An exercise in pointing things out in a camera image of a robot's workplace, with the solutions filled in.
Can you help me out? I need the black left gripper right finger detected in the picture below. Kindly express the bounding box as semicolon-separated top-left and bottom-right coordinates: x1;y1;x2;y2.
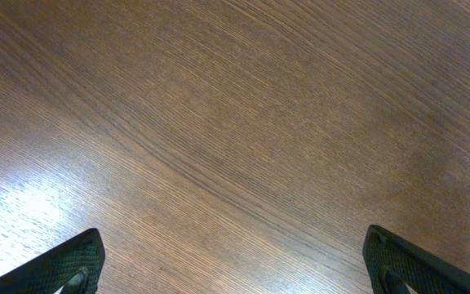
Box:
362;225;470;294

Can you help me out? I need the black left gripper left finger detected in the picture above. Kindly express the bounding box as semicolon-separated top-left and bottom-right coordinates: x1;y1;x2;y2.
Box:
0;228;105;294

